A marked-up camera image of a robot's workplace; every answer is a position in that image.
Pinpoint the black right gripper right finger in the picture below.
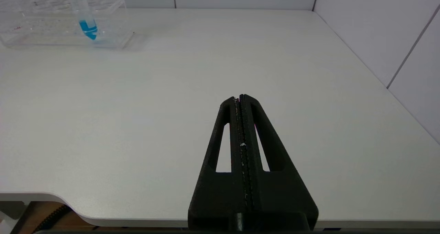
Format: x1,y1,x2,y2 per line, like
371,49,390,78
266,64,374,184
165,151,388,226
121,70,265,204
240,94,319,232

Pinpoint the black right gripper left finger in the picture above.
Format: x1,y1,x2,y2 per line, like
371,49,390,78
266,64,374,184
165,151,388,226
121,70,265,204
188,97,246,232

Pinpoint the test tube with blue pigment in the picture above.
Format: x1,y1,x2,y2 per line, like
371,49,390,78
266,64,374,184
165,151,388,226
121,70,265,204
63,0,99,41

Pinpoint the clear acrylic test tube rack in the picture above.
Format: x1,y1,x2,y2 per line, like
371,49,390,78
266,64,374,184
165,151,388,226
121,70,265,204
0,0,133,49

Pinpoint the black corrugated cable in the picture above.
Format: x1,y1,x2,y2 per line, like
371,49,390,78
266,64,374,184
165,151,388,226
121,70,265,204
32,204,73,234

